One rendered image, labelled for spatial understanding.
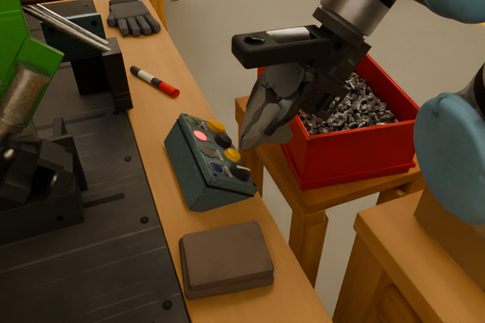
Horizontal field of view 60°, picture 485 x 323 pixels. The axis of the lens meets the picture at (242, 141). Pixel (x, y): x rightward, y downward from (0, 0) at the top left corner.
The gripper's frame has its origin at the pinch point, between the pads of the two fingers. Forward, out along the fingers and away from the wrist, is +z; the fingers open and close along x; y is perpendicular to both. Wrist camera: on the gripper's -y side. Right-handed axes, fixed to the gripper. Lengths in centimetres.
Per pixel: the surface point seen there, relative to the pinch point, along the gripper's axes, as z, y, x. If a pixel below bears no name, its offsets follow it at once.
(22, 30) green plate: -0.6, -28.5, 8.1
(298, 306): 5.5, 1.2, -22.1
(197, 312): 11.4, -7.2, -18.8
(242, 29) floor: 28, 125, 222
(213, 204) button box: 7.2, -2.7, -5.8
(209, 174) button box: 3.3, -5.4, -4.9
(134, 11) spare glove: 5, -3, 56
